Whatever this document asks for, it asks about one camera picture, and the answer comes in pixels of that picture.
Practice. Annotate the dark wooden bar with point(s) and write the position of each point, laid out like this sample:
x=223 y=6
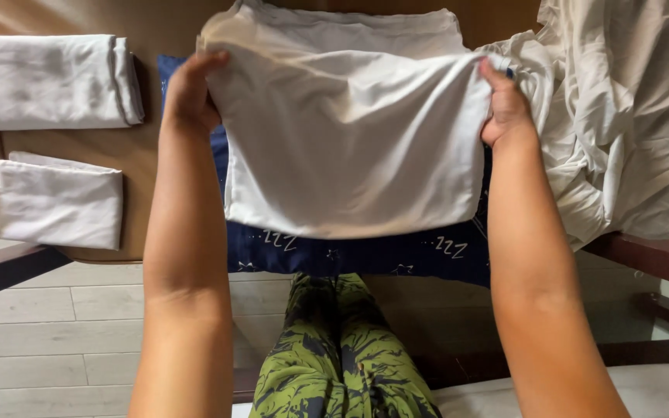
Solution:
x=3 y=270

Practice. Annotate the navy blue patterned pillow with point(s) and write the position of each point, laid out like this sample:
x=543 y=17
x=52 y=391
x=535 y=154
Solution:
x=369 y=252

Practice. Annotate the white pillowcase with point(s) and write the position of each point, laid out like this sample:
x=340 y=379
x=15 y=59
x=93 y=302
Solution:
x=346 y=127

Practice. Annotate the person's right hand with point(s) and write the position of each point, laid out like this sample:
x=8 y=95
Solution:
x=506 y=113

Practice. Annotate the green camouflage trousers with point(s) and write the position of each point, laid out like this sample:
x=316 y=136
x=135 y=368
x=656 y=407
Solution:
x=340 y=360

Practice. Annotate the heap of crumpled white sheets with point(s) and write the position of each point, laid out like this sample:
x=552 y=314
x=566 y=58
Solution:
x=613 y=116

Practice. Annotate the large folded white cloth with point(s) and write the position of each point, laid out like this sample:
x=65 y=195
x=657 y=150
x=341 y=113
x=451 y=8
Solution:
x=44 y=81

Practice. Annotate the person's left hand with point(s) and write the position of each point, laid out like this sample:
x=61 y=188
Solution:
x=186 y=93

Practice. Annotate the dark wooden chair frame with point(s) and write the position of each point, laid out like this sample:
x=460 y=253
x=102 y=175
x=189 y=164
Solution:
x=654 y=302

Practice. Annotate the small folded white cloth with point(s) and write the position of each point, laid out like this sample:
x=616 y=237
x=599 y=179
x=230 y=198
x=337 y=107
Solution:
x=58 y=203

